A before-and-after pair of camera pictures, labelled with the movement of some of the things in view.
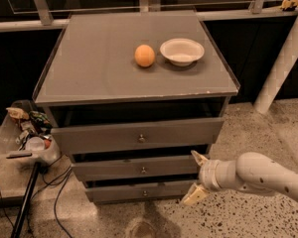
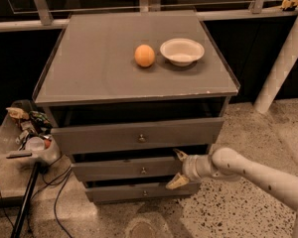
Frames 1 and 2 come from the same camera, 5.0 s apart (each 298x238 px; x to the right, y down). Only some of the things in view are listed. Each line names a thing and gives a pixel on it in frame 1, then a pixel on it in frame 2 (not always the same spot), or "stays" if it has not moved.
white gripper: [207, 177] → [190, 168]
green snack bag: [41, 118] stays
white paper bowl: [182, 52] stays
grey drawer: [184, 168] stays
